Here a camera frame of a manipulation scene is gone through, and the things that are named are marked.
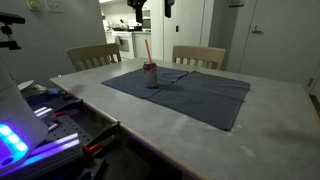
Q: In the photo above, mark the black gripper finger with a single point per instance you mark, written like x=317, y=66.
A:
x=169, y=8
x=139, y=13

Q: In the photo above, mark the small blue object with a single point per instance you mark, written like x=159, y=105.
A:
x=53, y=91

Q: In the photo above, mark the light wooden chair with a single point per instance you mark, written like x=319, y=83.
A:
x=200, y=53
x=93, y=51

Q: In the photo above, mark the black bracket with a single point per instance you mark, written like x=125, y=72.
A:
x=93, y=168

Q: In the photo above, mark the black camera on mount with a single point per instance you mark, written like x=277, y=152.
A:
x=10, y=18

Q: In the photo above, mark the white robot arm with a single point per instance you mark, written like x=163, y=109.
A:
x=20, y=110

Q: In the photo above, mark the white oven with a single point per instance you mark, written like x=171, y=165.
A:
x=125, y=43

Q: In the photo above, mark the red drinking straw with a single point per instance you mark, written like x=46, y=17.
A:
x=148, y=51

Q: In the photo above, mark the grey door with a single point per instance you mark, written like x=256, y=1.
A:
x=283, y=40

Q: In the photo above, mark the silver red soda can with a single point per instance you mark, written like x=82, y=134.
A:
x=150, y=76

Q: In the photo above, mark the cream outlet plate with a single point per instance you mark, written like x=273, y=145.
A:
x=33, y=4

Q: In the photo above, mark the white light switch plate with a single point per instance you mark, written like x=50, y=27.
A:
x=54, y=5

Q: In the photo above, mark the small black wall switch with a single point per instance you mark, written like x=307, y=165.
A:
x=177, y=28

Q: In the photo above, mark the aluminium rail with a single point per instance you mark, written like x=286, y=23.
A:
x=63, y=141
x=43, y=111

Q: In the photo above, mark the dark blue cloth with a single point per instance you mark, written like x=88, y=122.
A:
x=200, y=96
x=126, y=83

